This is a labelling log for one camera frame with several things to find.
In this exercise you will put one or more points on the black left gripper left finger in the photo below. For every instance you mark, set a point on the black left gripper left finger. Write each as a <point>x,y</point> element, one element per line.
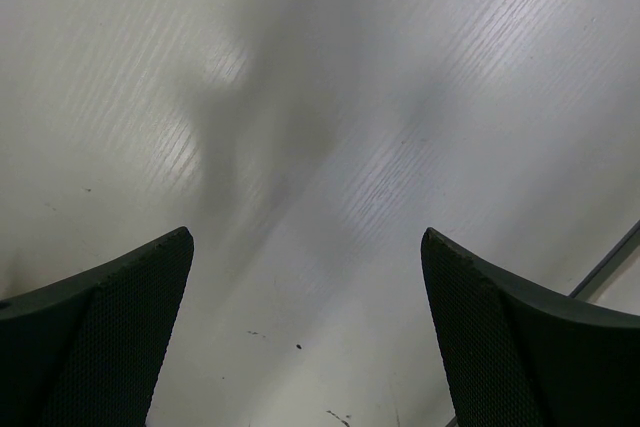
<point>88,350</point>

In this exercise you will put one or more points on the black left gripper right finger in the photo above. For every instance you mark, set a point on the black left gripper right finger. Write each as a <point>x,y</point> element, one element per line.
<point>518,354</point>

